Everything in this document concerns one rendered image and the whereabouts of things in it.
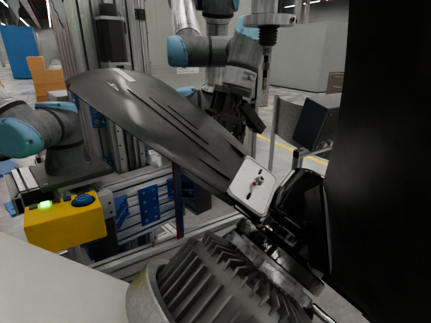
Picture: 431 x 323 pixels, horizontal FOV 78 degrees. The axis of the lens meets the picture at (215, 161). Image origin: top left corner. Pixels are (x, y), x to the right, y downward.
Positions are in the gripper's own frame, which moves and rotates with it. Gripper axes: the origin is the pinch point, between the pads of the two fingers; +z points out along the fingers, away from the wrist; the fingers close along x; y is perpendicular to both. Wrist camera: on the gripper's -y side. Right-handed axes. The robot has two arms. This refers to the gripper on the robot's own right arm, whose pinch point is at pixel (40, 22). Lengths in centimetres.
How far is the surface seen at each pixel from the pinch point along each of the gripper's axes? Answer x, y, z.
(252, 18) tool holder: -22, -51, 2
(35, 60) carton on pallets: 4, 872, 34
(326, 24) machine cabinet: -805, 541, -68
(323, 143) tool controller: -86, -20, 40
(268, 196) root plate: -21, -57, 25
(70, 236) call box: 4, -19, 46
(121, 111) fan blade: -5, -49, 12
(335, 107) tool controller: -86, -21, 25
